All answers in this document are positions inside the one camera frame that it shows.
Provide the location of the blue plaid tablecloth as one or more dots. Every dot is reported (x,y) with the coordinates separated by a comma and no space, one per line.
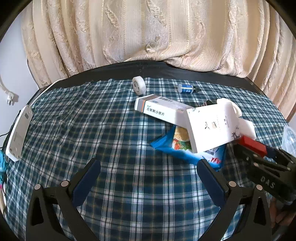
(115,143)

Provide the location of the clear plastic bowl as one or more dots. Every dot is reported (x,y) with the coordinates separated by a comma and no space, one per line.
(290,139)

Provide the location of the cream patterned curtain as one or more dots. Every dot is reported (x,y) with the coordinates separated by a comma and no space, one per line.
(148,34)

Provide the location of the white power strip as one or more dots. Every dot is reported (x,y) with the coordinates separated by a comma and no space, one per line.
(18,132)

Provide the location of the small black object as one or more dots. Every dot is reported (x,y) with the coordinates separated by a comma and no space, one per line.
(209,103)

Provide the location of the white orange medicine box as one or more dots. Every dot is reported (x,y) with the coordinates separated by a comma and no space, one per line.
(159,107)

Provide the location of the teal and pink item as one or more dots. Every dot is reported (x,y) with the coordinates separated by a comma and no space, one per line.
(2,164)

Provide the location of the red toy block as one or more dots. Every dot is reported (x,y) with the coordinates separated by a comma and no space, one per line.
(252,143)

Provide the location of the blue snack packet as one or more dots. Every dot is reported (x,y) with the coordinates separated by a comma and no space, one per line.
(175,148)

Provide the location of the blue dropper bottle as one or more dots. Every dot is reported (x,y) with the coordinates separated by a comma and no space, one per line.
(186,89)

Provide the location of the person's right hand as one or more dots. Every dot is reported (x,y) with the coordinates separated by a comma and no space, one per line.
(281,216)

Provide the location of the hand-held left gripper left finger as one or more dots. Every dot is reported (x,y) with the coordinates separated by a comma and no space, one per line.
(86,180)

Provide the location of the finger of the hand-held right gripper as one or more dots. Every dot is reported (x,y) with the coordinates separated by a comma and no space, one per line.
(248,158)
(283,157)

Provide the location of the white tape roll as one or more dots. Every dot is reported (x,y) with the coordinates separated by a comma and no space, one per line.
(138,85)

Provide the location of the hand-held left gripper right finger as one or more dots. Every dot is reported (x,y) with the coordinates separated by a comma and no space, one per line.
(211,183)

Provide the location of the white wall plug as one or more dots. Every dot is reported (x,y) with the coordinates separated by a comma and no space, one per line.
(11,98)

